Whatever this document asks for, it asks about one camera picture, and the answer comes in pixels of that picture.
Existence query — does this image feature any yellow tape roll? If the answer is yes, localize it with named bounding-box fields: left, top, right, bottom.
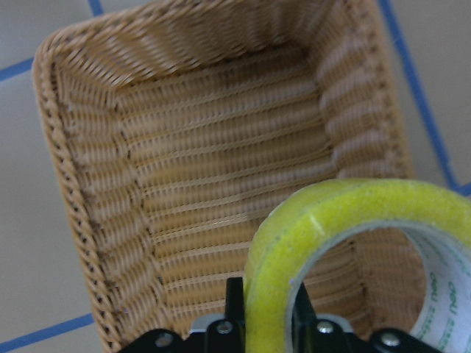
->
left=244, top=179, right=470, bottom=352

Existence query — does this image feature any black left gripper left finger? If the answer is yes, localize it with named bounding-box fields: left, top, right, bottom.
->
left=205, top=277, right=245, bottom=353

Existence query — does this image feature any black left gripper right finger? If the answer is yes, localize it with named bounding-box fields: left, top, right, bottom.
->
left=291, top=284, right=353, bottom=353

